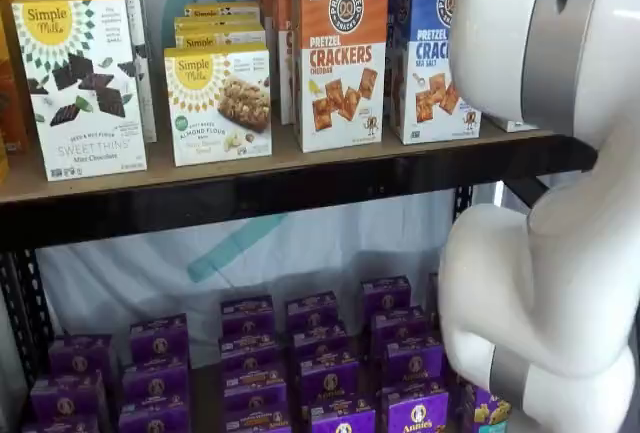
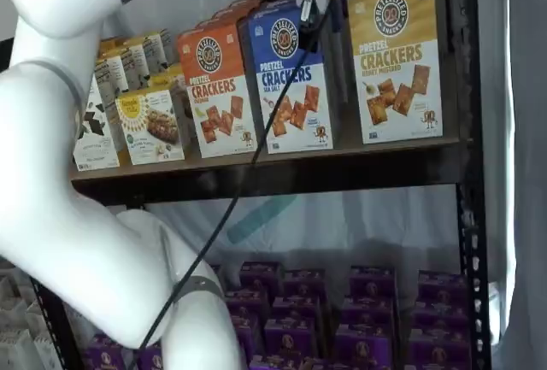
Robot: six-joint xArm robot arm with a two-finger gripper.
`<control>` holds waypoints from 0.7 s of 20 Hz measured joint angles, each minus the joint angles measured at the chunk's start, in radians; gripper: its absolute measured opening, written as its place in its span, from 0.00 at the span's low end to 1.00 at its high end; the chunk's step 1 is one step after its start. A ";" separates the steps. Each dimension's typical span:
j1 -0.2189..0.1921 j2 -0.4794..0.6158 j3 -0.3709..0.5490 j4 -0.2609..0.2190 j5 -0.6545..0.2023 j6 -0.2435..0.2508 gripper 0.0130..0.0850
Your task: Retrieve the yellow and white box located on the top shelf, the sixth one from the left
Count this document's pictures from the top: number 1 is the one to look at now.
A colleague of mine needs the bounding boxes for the black perforated upright post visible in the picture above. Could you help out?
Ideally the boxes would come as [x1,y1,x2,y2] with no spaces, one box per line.
[0,247,56,394]
[451,184,474,233]

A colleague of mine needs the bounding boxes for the purple Annie's boxes group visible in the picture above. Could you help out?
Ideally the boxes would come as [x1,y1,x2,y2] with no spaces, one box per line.
[99,272,451,433]

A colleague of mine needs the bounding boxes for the Simple Mills Sweet Thins box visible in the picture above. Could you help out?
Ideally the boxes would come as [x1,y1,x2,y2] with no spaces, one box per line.
[10,0,149,182]
[38,0,159,144]

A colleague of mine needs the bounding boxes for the purple box with yellow print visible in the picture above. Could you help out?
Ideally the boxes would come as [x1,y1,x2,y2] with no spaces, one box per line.
[455,377,514,433]

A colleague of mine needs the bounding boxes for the Simple Mills almond bars box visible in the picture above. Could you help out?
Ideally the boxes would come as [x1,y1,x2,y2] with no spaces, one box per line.
[173,16,265,34]
[163,41,274,168]
[184,1,262,22]
[174,28,267,52]

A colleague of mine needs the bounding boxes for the black side shelf brace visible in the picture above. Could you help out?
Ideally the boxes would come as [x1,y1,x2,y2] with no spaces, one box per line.
[502,176,550,210]

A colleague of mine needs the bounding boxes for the wooden shelf board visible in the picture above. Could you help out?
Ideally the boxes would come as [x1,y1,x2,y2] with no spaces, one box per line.
[0,111,557,204]

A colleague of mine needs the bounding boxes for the orange snack box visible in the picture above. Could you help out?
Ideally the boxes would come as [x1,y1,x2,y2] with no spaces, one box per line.
[0,0,34,154]

